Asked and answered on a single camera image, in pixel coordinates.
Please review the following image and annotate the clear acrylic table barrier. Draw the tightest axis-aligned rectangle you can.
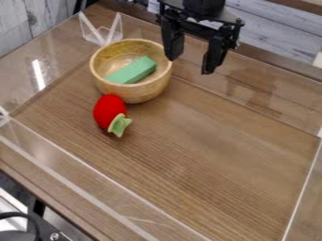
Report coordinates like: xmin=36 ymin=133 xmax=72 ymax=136
xmin=0 ymin=19 xmax=322 ymax=241

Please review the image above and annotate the clear acrylic corner bracket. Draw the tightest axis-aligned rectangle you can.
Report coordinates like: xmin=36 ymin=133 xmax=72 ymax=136
xmin=77 ymin=12 xmax=123 ymax=46

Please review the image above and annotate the black table leg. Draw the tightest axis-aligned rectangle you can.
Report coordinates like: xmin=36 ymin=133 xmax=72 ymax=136
xmin=32 ymin=200 xmax=45 ymax=217

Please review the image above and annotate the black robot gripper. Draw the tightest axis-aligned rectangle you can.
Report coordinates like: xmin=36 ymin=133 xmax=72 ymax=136
xmin=157 ymin=0 xmax=246 ymax=74

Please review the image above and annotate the green rectangular block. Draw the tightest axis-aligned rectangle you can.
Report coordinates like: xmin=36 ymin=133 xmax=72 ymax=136
xmin=104 ymin=56 xmax=156 ymax=84

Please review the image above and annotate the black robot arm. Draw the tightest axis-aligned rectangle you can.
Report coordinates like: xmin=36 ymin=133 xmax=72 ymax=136
xmin=157 ymin=0 xmax=246 ymax=74

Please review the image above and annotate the brown wooden bowl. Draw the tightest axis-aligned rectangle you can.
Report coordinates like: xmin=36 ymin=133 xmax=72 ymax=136
xmin=89 ymin=39 xmax=172 ymax=104

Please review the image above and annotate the black cable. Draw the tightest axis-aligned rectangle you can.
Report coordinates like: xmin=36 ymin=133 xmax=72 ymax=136
xmin=0 ymin=211 xmax=43 ymax=241

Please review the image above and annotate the black metal base plate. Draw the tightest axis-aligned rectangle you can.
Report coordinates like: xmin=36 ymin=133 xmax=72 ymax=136
xmin=26 ymin=213 xmax=73 ymax=241

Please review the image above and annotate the red plush strawberry toy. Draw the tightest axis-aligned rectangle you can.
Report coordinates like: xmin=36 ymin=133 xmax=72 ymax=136
xmin=93 ymin=94 xmax=132 ymax=137

